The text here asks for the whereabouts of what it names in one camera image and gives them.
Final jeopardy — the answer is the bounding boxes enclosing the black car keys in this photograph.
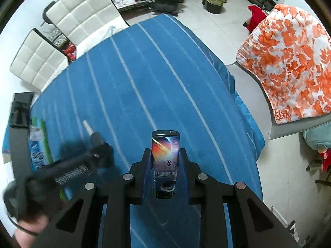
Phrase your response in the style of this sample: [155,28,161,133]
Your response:
[83,120,114,168]

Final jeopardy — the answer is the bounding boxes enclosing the galaxy print lighter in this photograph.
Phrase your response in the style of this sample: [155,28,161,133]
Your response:
[151,130,180,199]

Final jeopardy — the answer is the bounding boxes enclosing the person left hand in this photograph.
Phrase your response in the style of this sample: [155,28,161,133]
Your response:
[13,214,49,248]

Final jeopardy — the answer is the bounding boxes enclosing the blue cardboard milk box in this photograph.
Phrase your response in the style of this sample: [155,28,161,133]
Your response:
[2,117,73,202]

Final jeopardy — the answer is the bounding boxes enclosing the blue striped tablecloth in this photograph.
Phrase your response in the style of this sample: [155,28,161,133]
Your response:
[28,13,266,248]

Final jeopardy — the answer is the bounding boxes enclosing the red plastic bag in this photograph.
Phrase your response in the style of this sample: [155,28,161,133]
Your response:
[63,42,76,61]

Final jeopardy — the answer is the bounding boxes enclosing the teal blanket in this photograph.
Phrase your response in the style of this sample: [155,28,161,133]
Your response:
[303,123,331,151]

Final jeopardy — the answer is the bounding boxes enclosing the left white padded chair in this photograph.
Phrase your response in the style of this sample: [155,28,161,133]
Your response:
[10,28,71,92]

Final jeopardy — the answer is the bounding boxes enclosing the white padded chair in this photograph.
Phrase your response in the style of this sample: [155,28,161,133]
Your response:
[46,0,129,51]
[10,28,71,92]

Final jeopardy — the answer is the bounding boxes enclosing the grey chair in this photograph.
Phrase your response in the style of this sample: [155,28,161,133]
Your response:
[227,62,330,141]

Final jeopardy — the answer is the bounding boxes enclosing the right white padded chair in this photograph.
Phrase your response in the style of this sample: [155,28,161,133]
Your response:
[46,0,129,51]

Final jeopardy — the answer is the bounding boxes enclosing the orange floral cloth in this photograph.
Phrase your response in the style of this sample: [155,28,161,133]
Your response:
[236,4,330,124]

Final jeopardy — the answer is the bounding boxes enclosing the black trash bin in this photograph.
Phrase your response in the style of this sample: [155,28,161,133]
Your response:
[203,0,227,14]

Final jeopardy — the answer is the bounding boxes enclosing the red garment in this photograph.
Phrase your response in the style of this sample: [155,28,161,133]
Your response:
[243,5,270,33]

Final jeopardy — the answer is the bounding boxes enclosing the wire clothes hanger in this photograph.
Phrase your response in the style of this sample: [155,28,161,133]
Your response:
[102,25,121,40]

